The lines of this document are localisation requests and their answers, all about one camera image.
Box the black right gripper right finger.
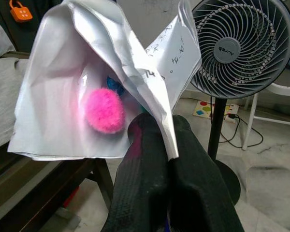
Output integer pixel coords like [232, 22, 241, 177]
[168, 115, 245, 232]

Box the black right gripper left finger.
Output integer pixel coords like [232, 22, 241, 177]
[102, 113, 171, 232]

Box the pink fluffy pompom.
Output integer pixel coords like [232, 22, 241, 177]
[83, 88, 126, 133]

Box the blue wrapper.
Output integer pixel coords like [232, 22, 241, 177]
[106, 76, 125, 96]

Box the white handwritten paper sheet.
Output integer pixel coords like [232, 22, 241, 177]
[7, 0, 203, 161]

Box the white power strip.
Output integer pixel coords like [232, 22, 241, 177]
[223, 112, 238, 123]

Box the grey standing fan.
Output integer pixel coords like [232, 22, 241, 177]
[188, 0, 290, 206]

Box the grey seat cushion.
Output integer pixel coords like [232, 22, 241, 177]
[0, 57, 29, 153]

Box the orange toy padlock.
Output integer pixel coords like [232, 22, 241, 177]
[9, 0, 33, 24]

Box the black power cable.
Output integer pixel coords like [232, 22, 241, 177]
[219, 115, 264, 148]

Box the white metal chair frame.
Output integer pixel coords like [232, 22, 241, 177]
[241, 82, 290, 150]

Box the dark wooden bench frame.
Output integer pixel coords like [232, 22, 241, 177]
[0, 145, 114, 232]

